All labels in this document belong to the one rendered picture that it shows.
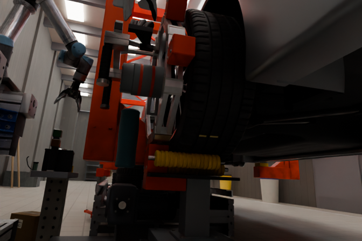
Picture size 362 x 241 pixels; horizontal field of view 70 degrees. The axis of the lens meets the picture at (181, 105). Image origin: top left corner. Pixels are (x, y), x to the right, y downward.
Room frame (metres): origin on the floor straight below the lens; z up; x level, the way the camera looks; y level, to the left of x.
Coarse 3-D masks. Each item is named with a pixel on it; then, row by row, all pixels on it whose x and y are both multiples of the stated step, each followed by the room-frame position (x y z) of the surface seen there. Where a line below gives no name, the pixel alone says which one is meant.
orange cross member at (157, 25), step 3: (132, 18) 3.35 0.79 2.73; (135, 18) 3.36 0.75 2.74; (147, 21) 3.40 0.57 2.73; (156, 24) 3.44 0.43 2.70; (159, 24) 3.45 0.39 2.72; (156, 27) 3.44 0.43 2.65; (153, 30) 3.45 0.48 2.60; (156, 30) 3.44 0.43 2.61; (129, 33) 3.40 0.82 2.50; (132, 33) 3.41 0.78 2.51; (153, 33) 3.54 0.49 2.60; (156, 33) 3.53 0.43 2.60; (132, 36) 3.41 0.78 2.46; (135, 36) 3.42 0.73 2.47; (132, 39) 3.41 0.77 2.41
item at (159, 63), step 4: (164, 32) 1.05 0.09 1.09; (164, 36) 1.04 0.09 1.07; (160, 40) 1.04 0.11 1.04; (164, 40) 1.05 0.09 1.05; (160, 44) 1.04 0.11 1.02; (164, 44) 1.05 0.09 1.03; (160, 48) 1.04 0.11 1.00; (164, 48) 1.05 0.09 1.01; (160, 52) 1.04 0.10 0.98; (160, 56) 1.04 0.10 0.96; (160, 60) 1.04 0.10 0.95; (164, 60) 1.05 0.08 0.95; (160, 64) 1.04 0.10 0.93; (164, 64) 1.05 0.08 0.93
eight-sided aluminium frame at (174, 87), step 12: (168, 24) 0.82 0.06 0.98; (180, 24) 0.87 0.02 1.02; (168, 36) 0.80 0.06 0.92; (168, 72) 0.80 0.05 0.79; (180, 72) 0.81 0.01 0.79; (168, 84) 0.80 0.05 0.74; (180, 84) 0.81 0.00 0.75; (156, 108) 1.30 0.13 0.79; (156, 120) 0.93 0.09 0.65; (168, 120) 0.93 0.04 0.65; (156, 132) 0.93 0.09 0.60; (168, 132) 0.94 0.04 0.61
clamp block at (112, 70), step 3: (111, 69) 1.16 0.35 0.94; (114, 69) 1.16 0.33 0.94; (117, 69) 1.16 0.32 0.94; (120, 69) 1.17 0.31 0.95; (111, 72) 1.16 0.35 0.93; (114, 72) 1.16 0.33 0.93; (117, 72) 1.16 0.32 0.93; (120, 72) 1.17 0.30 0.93; (111, 75) 1.16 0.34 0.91; (114, 75) 1.16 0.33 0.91; (117, 75) 1.16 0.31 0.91; (120, 75) 1.17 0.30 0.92; (111, 78) 1.17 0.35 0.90; (114, 78) 1.17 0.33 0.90; (117, 78) 1.17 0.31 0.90; (120, 78) 1.17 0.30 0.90
